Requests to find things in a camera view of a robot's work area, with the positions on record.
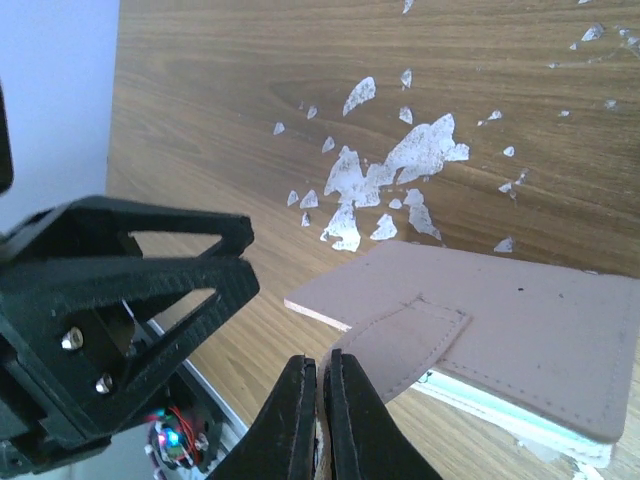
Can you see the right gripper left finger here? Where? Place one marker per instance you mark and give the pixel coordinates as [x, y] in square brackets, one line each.
[280, 443]

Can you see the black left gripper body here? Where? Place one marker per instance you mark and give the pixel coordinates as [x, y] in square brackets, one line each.
[57, 376]

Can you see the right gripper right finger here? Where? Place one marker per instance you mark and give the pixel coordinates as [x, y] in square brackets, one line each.
[365, 441]

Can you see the left circuit board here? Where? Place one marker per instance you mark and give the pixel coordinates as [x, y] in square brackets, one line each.
[183, 442]

